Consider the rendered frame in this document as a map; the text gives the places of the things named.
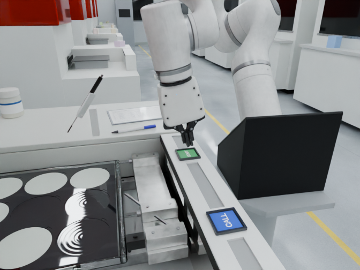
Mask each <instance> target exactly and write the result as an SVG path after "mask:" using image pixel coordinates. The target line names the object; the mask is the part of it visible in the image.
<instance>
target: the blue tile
mask: <svg viewBox="0 0 360 270"><path fill-rule="evenodd" d="M210 216H211V218H212V220H213V222H214V224H215V226H216V228H217V230H218V231H221V230H227V229H233V228H239V227H242V224H241V223H240V221H239V219H238V218H237V216H236V215H235V213H234V212H233V211H226V212H219V213H213V214H210Z"/></svg>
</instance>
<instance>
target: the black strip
mask: <svg viewBox="0 0 360 270"><path fill-rule="evenodd" d="M160 142H161V145H162V147H163V149H164V152H165V154H166V156H167V159H168V161H169V164H170V166H171V168H172V171H173V173H174V175H175V178H176V181H177V183H178V186H179V188H180V190H181V193H182V195H183V197H184V200H185V202H186V205H187V207H188V209H189V212H190V214H191V216H192V219H193V221H194V224H195V226H196V229H197V231H198V234H199V236H200V238H201V241H202V243H203V245H204V248H205V250H206V253H207V255H208V257H209V260H210V262H211V264H212V267H213V269H214V270H219V267H218V265H217V263H216V261H215V258H214V256H213V254H212V251H211V249H210V247H209V245H208V243H207V240H206V237H205V235H204V233H203V231H202V228H201V226H200V224H199V222H198V219H197V217H196V215H195V213H194V210H193V208H192V206H191V204H190V201H189V199H188V197H187V195H186V192H185V190H184V188H183V185H182V183H181V180H180V178H179V176H178V174H177V171H176V169H175V167H174V165H173V162H172V160H171V158H170V156H169V153H168V151H167V149H166V147H165V144H164V142H163V140H162V138H161V135H160Z"/></svg>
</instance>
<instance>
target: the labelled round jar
mask: <svg viewBox="0 0 360 270"><path fill-rule="evenodd" d="M19 94H20V93H19V89H18V88H16V87H7V88H0V111H1V114H2V117H3V118H17V117H20V116H22V115H24V108H23V104H22V101H21V97H20V95H19Z"/></svg>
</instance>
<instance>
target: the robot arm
mask: <svg viewBox="0 0 360 270"><path fill-rule="evenodd" d="M180 2H182V3H184V4H185V5H186V6H187V7H188V8H189V9H190V10H191V12H192V13H190V14H183V13H182V9H181V3H180ZM140 13H141V17H142V21H143V24H144V29H145V33H146V37H147V42H148V46H149V50H150V53H151V58H152V62H153V66H154V71H155V72H156V74H154V78H155V80H160V83H158V85H157V94H158V99H159V106H160V111H161V116H162V119H163V128H164V129H165V130H171V129H174V130H176V131H178V132H180V133H181V138H182V142H183V143H185V144H186V145H187V147H190V146H193V141H194V135H193V130H194V127H195V125H196V124H197V123H198V122H199V121H201V120H203V119H204V118H205V109H204V104H203V100H202V97H201V93H200V89H199V86H198V83H197V80H196V78H195V77H194V76H192V74H193V72H192V65H191V60H190V53H191V52H192V51H196V50H200V49H205V48H208V47H211V46H214V47H215V48H216V49H217V50H218V51H220V52H222V53H231V52H233V51H235V50H237V49H238V51H237V52H236V53H235V55H234V57H233V59H232V61H231V72H232V78H233V82H234V88H235V93H236V99H237V105H238V111H239V116H240V120H241V121H242V120H243V119H244V118H245V117H255V116H272V115H282V112H281V107H280V103H279V98H278V94H277V91H276V86H275V81H274V77H273V72H272V68H271V63H270V60H269V49H270V47H271V45H272V42H273V40H274V38H275V36H276V33H277V31H278V29H279V25H280V20H281V10H280V7H279V4H278V2H277V1H276V0H246V1H245V2H243V3H242V4H240V5H239V6H237V7H236V8H234V9H233V10H231V11H230V12H226V11H225V9H224V0H166V1H161V2H156V3H152V4H148V5H145V6H143V7H142V8H141V9H140ZM184 123H186V129H184V128H183V125H182V124H184Z"/></svg>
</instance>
